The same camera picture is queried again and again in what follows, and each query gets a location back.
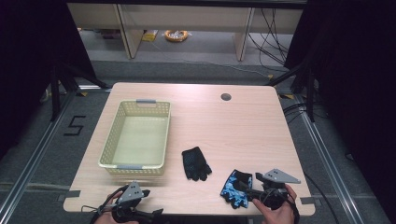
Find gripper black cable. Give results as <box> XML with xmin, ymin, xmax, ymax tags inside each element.
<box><xmin>80</xmin><ymin>186</ymin><xmax>129</xmax><ymax>224</ymax></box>
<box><xmin>260</xmin><ymin>186</ymin><xmax>301</xmax><ymax>224</ymax></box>

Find aluminium floor rail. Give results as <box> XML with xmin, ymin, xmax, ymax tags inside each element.
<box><xmin>293</xmin><ymin>92</ymin><xmax>366</xmax><ymax>224</ymax></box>
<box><xmin>0</xmin><ymin>88</ymin><xmax>78</xmax><ymax>220</ymax></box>

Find black floor cable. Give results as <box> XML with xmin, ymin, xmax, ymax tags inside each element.
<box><xmin>303</xmin><ymin>172</ymin><xmax>341</xmax><ymax>224</ymax></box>

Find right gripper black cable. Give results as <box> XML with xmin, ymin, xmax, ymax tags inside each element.
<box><xmin>260</xmin><ymin>186</ymin><xmax>301</xmax><ymax>224</ymax></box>

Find blue patterned fingerless glove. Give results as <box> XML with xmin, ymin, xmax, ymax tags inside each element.
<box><xmin>219</xmin><ymin>169</ymin><xmax>254</xmax><ymax>210</ymax></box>

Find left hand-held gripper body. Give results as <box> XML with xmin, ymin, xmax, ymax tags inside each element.
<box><xmin>110</xmin><ymin>181</ymin><xmax>151</xmax><ymax>224</ymax></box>

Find person's right hand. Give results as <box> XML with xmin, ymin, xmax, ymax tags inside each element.
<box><xmin>252</xmin><ymin>184</ymin><xmax>298</xmax><ymax>224</ymax></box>

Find black curtain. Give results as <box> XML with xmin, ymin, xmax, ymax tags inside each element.
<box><xmin>0</xmin><ymin>0</ymin><xmax>97</xmax><ymax>160</ymax></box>
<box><xmin>283</xmin><ymin>0</ymin><xmax>396</xmax><ymax>216</ymax></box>

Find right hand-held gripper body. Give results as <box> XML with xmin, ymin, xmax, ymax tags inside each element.
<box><xmin>248</xmin><ymin>168</ymin><xmax>302</xmax><ymax>211</ymax></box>

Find black glove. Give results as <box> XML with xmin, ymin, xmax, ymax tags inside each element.
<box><xmin>181</xmin><ymin>146</ymin><xmax>213</xmax><ymax>182</ymax></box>

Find light wooden desk frame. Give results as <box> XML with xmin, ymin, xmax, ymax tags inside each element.
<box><xmin>66</xmin><ymin>2</ymin><xmax>304</xmax><ymax>62</ymax></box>

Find person's left hand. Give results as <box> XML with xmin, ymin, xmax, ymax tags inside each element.
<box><xmin>93</xmin><ymin>191</ymin><xmax>139</xmax><ymax>224</ymax></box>

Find black metal stand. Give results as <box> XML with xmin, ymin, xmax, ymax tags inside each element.
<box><xmin>49</xmin><ymin>61</ymin><xmax>110</xmax><ymax>123</ymax></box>
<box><xmin>264</xmin><ymin>59</ymin><xmax>317</xmax><ymax>123</ymax></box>

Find yellow packet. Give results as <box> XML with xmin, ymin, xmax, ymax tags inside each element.
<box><xmin>141</xmin><ymin>29</ymin><xmax>159</xmax><ymax>43</ymax></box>

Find cream plastic basket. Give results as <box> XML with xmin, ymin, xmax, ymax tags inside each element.
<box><xmin>97</xmin><ymin>98</ymin><xmax>172</xmax><ymax>177</ymax></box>

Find bundle of black cables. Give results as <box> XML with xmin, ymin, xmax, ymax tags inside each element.
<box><xmin>247</xmin><ymin>7</ymin><xmax>291</xmax><ymax>68</ymax></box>

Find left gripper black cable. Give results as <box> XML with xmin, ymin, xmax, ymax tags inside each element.
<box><xmin>80</xmin><ymin>186</ymin><xmax>129</xmax><ymax>224</ymax></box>

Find black cables by stand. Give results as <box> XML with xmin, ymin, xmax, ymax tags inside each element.
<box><xmin>281</xmin><ymin>101</ymin><xmax>329</xmax><ymax>122</ymax></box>

